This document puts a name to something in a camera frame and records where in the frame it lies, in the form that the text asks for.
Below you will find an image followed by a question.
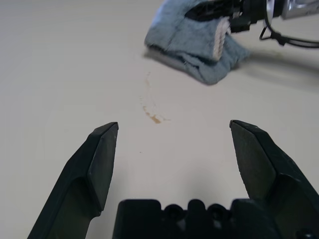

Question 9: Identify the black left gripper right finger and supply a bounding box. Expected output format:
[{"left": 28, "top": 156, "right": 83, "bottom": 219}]
[{"left": 229, "top": 119, "right": 319, "bottom": 239}]

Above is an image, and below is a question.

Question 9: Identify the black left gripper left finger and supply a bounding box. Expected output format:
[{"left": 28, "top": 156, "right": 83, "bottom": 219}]
[{"left": 26, "top": 121, "right": 120, "bottom": 239}]

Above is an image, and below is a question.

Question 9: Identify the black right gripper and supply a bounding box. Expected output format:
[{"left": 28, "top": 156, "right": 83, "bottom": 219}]
[{"left": 185, "top": 0, "right": 269, "bottom": 34}]

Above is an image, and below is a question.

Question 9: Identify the light blue terry rag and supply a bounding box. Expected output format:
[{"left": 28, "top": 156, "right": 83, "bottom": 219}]
[{"left": 144, "top": 0, "right": 251, "bottom": 87}]

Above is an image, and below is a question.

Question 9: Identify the brown liquid spill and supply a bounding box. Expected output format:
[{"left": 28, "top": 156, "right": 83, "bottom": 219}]
[{"left": 139, "top": 71, "right": 172, "bottom": 124}]

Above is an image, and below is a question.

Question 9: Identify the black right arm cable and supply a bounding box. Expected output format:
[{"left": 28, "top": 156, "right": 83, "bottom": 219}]
[{"left": 259, "top": 17, "right": 319, "bottom": 48}]

